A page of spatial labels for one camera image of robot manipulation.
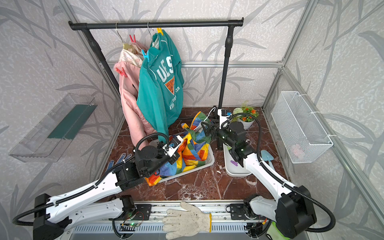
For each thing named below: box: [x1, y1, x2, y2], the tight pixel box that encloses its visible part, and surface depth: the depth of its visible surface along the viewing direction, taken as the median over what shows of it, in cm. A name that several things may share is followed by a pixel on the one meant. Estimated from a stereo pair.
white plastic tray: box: [223, 143, 252, 178], surface depth 88 cm
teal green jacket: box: [136, 30, 184, 140], surface depth 65 cm
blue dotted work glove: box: [107, 153, 133, 171], surface depth 95 cm
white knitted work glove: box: [162, 202, 212, 240], surface depth 72 cm
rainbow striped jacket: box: [145, 111, 212, 187], surface depth 79 cm
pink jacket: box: [114, 43, 157, 151], surface depth 64 cm
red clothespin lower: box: [115, 67, 128, 78], surface depth 59 cm
